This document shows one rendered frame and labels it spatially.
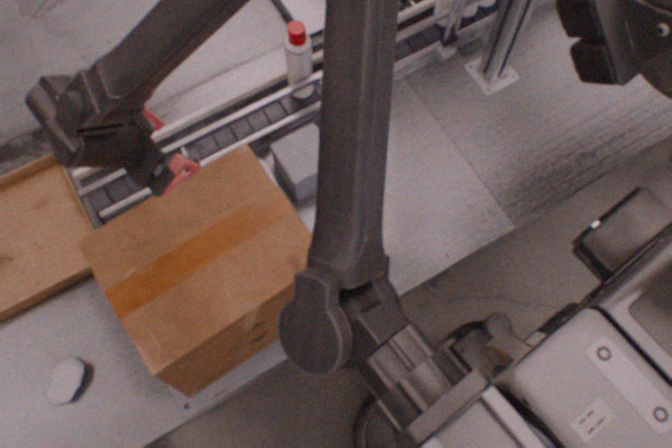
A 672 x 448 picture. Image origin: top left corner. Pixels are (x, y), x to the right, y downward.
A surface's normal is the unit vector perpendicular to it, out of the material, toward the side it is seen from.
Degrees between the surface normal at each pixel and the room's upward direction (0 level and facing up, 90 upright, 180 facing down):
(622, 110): 0
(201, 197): 0
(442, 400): 0
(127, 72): 47
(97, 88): 52
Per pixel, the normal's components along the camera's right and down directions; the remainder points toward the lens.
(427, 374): 0.15, -0.50
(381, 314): 0.51, -0.66
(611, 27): 0.43, 0.22
